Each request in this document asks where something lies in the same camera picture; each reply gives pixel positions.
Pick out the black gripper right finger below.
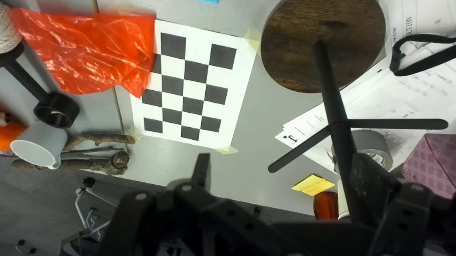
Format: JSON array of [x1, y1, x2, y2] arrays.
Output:
[[347, 151, 406, 234]]

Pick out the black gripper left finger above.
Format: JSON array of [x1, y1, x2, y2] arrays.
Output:
[[190, 153, 212, 191]]

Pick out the black pole stand wooden base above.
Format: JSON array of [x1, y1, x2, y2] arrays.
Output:
[[259, 0, 450, 211]]

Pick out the red water bottle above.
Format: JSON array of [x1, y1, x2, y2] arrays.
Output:
[[312, 190, 340, 222]]

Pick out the yellow sticky note pad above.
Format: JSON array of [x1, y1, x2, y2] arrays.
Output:
[[289, 174, 336, 198]]

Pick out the pink tissue box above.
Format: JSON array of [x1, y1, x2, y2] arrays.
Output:
[[401, 133, 456, 201]]

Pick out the black white checkerboard sheet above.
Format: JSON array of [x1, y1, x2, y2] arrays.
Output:
[[128, 18, 257, 157]]

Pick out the white paper sheets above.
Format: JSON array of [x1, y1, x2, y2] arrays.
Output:
[[273, 0, 456, 175]]

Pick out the grey wheeled chair base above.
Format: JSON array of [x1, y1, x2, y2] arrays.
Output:
[[12, 177, 159, 256]]

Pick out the orange plastic bag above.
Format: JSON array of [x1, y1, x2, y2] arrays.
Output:
[[8, 8, 158, 100]]

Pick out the plain white cup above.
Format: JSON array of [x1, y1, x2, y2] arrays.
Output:
[[8, 121, 69, 171]]

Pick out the orange fuzzy ball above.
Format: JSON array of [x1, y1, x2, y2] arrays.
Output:
[[0, 110, 28, 154]]

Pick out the grey flat board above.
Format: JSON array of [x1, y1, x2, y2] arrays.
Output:
[[35, 0, 99, 16]]

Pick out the white yarn ball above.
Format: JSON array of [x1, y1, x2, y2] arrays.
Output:
[[0, 3, 24, 57]]

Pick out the grey duct tape roll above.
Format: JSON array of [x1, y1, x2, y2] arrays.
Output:
[[330, 130, 394, 173]]

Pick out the black lanyard strap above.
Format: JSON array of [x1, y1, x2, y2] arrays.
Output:
[[387, 33, 456, 79]]

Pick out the black ring handle tool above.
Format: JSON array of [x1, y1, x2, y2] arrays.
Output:
[[0, 52, 81, 130]]

